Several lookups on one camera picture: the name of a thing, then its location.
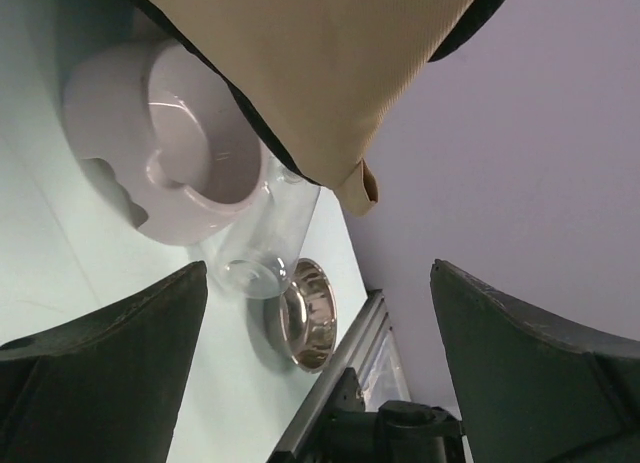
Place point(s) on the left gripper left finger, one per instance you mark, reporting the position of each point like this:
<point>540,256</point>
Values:
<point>107,386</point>

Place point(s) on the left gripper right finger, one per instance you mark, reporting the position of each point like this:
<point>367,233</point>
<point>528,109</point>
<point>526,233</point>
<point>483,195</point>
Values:
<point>533,386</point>

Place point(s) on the beige pet tent fabric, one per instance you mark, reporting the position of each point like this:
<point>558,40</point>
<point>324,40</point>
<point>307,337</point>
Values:
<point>315,78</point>

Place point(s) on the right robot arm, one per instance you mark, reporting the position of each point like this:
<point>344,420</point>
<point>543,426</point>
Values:
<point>399,431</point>

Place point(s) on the stainless steel pet bowl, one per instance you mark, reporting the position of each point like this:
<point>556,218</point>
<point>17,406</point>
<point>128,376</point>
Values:
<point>301,324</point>

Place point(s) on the grey double pet feeder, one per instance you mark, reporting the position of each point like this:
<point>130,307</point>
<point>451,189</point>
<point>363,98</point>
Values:
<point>172,134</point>

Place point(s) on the clear plastic water bottle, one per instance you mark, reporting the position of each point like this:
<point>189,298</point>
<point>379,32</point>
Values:
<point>259,253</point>

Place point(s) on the right aluminium frame post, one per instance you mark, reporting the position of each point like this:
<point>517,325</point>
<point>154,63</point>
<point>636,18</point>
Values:
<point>364,372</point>

